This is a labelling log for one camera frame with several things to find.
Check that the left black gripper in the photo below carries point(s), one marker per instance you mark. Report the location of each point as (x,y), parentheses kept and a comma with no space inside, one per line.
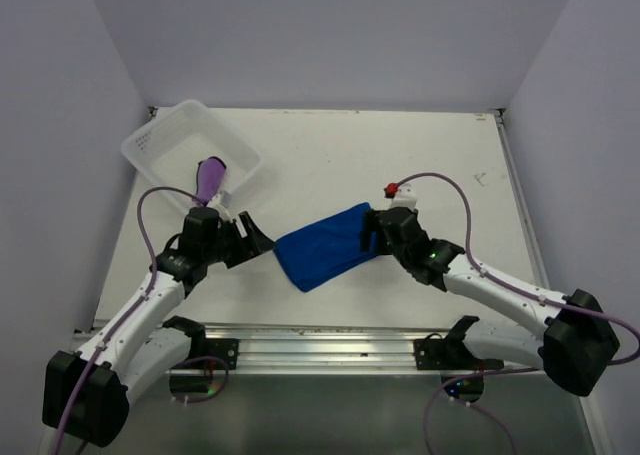
(250,246)

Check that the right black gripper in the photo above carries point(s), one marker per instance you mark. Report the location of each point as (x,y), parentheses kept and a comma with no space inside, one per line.
(371,225)

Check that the blue towel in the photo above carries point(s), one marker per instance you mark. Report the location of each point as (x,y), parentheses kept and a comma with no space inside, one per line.
(323,250)

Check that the purple towel black trim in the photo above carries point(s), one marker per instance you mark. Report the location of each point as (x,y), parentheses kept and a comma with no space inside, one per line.
(210,174)

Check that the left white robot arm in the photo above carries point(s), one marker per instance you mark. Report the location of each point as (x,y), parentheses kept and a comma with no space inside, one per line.
(88,392)

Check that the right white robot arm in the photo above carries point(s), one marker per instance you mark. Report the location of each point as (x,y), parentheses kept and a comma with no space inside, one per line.
(564,336)

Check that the white plastic basket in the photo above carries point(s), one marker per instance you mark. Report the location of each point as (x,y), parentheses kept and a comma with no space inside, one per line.
(167,150)

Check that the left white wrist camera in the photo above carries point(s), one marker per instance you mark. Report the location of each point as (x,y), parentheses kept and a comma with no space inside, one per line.
(221,202)

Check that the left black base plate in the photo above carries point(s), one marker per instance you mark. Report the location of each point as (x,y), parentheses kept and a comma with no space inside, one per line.
(220,352)

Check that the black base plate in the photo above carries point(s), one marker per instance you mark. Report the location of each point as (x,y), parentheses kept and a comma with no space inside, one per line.
(446,354)
(220,352)

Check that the aluminium mounting rail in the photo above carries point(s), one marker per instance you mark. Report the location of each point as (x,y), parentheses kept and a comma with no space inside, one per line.
(325,350)

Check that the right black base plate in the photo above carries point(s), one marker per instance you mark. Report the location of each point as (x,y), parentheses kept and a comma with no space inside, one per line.
(446,354)

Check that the right side aluminium rail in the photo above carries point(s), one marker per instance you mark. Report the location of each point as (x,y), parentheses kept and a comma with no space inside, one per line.
(534,253)

